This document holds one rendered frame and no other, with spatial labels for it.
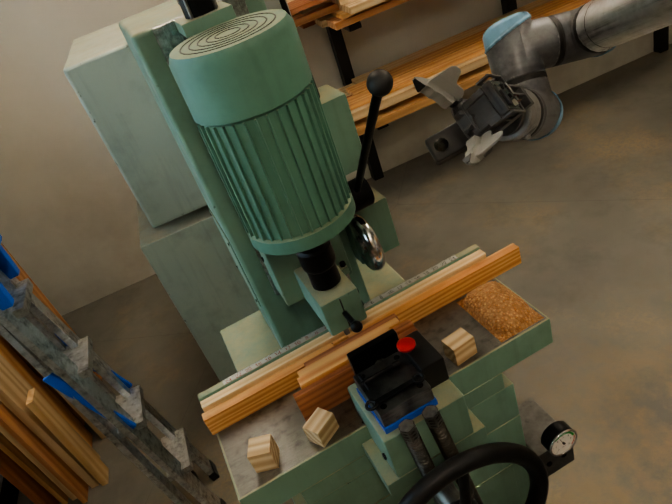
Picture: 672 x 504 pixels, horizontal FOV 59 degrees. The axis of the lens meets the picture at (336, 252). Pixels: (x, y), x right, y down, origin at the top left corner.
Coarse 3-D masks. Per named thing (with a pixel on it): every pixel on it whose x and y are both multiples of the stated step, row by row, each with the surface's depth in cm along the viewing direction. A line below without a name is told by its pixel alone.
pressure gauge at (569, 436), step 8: (552, 424) 111; (560, 424) 111; (544, 432) 111; (552, 432) 110; (560, 432) 109; (568, 432) 110; (576, 432) 111; (544, 440) 111; (552, 440) 110; (568, 440) 111; (576, 440) 112; (552, 448) 110; (560, 448) 111; (568, 448) 112
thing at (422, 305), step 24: (480, 264) 115; (504, 264) 116; (432, 288) 113; (456, 288) 114; (408, 312) 111; (432, 312) 114; (264, 384) 106; (288, 384) 107; (216, 408) 105; (240, 408) 105; (216, 432) 106
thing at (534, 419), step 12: (528, 408) 124; (540, 408) 123; (528, 420) 121; (540, 420) 121; (552, 420) 120; (528, 432) 119; (540, 432) 118; (528, 444) 117; (540, 444) 116; (540, 456) 115; (552, 456) 116; (564, 456) 118; (552, 468) 118
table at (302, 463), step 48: (432, 336) 109; (480, 336) 105; (528, 336) 104; (480, 384) 104; (240, 432) 104; (288, 432) 101; (336, 432) 98; (480, 432) 94; (240, 480) 96; (288, 480) 95; (384, 480) 92
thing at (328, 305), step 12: (300, 276) 106; (312, 288) 102; (336, 288) 100; (348, 288) 99; (312, 300) 103; (324, 300) 99; (336, 300) 98; (348, 300) 99; (360, 300) 101; (324, 312) 99; (336, 312) 99; (360, 312) 102; (324, 324) 104; (336, 324) 101; (348, 324) 102
